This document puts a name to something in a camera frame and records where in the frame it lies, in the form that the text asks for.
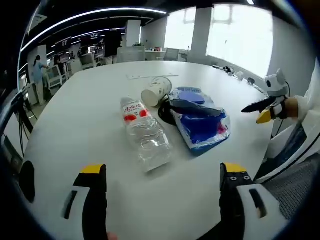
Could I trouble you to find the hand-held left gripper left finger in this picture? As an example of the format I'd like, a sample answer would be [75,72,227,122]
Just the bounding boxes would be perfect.
[51,163,111,240]

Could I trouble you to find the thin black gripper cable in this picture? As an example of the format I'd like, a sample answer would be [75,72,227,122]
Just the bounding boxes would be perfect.
[270,116,288,139]

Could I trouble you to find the black cable loop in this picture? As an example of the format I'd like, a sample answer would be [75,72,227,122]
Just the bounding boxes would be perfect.
[157,93,181,126]

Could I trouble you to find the blue plastic bag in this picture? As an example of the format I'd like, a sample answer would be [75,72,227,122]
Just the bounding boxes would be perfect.
[174,106,231,151]

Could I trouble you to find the grey office chair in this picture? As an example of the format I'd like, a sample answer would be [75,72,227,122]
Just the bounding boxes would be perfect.
[164,48,181,61]

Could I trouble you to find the clear plastic water bottle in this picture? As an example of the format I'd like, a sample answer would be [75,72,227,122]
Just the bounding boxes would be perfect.
[119,96,175,174]

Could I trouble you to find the person's legs in jeans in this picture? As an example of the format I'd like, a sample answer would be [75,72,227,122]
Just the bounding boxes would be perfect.
[268,122,310,163]

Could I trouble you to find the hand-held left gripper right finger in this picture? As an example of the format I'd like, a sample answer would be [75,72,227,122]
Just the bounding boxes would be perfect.
[219,162,290,240]

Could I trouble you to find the black oval table grommet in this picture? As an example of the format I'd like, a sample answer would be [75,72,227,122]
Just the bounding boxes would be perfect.
[19,160,36,203]

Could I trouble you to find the person's right hand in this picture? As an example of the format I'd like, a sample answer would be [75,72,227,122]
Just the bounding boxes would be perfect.
[281,96,301,119]

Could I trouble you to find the small devices on tabletop edge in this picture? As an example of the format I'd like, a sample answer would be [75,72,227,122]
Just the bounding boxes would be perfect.
[212,64,266,94]

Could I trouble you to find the white paper cup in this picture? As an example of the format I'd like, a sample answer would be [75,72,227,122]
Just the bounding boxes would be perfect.
[141,76,173,108]

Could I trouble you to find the grey mesh chair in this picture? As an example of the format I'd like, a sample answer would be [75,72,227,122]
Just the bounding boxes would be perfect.
[259,158,320,222]

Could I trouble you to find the white tabletop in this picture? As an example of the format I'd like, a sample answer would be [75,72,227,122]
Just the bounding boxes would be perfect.
[23,60,276,240]

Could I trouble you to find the black stand with cables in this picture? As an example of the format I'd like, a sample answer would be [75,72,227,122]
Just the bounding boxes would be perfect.
[0,91,39,161]

